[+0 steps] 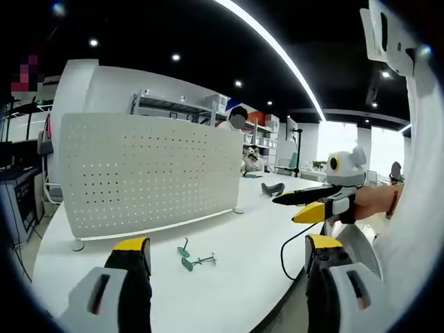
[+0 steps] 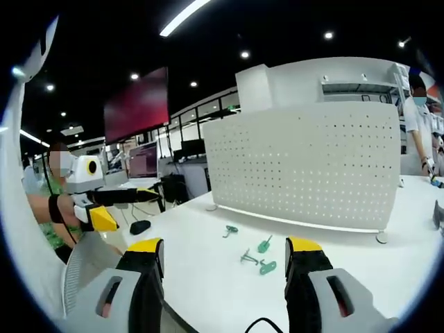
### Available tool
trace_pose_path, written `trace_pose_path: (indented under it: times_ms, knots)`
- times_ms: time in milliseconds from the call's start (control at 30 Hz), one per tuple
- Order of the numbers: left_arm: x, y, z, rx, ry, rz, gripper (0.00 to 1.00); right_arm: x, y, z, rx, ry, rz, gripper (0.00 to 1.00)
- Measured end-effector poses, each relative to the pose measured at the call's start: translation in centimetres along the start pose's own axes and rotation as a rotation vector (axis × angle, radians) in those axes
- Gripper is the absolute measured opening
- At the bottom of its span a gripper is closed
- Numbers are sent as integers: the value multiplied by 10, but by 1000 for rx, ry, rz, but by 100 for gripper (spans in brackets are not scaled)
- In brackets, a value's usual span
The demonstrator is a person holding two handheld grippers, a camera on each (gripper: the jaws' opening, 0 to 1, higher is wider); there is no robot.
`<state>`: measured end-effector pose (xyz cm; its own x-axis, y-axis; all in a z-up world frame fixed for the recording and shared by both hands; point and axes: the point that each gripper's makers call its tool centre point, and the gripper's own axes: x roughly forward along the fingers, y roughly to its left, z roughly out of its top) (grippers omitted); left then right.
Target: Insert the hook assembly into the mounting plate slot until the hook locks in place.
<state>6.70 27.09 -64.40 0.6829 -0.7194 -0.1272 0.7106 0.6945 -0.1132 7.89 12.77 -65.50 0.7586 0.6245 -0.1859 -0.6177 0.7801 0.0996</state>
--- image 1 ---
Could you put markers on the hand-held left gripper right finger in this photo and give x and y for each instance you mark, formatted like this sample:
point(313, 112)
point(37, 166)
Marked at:
point(350, 298)

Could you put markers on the green chair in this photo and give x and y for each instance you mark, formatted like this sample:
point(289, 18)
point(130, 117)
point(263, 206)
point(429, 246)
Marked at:
point(289, 164)

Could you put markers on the green hook assembly with long prongs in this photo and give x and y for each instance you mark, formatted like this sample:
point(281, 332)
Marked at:
point(194, 262)

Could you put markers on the shelf with white bins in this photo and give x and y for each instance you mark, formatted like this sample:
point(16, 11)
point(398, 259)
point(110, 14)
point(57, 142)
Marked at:
point(263, 142)

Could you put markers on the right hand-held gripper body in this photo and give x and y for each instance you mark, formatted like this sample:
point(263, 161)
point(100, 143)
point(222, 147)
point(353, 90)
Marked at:
point(345, 170)

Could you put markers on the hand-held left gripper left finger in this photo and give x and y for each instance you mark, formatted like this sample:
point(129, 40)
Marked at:
point(86, 295)

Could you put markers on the green potted plant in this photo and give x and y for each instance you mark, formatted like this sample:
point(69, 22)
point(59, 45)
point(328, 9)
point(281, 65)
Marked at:
point(320, 164)

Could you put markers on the white perforated mounting plate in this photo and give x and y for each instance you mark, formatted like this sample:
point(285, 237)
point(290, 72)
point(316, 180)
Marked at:
point(149, 173)

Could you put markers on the black curved controller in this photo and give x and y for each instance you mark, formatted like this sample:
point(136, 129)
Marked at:
point(272, 190)

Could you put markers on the monitor on black stand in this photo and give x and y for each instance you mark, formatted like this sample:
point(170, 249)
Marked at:
point(293, 133)

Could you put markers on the grey metal shelf rack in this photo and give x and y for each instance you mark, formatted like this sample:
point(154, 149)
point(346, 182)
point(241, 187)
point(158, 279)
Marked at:
point(173, 107)

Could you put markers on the dark equipment cabinet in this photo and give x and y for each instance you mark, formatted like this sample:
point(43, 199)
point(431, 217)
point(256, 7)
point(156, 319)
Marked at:
point(21, 197)

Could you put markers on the white chest-worn device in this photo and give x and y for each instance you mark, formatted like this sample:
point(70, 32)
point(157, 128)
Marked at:
point(385, 31)

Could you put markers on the person's white shirt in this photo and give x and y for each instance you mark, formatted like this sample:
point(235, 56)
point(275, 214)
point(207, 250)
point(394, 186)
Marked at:
point(416, 208)

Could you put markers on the grey mesh office chair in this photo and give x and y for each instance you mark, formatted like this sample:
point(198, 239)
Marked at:
point(360, 248)

